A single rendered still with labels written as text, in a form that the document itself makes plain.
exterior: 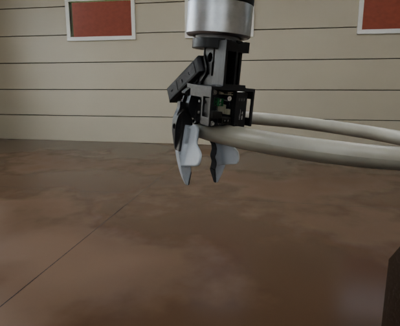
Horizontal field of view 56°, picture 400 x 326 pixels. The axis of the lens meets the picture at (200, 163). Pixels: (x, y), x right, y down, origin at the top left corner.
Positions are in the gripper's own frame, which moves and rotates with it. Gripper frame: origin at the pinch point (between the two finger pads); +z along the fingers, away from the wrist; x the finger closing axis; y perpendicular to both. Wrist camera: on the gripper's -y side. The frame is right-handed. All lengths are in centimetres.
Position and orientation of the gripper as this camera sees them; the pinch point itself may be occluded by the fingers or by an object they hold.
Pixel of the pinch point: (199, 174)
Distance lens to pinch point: 58.5
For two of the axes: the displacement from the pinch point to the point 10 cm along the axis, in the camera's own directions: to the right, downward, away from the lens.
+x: 8.7, -0.5, 5.0
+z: -0.8, 9.7, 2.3
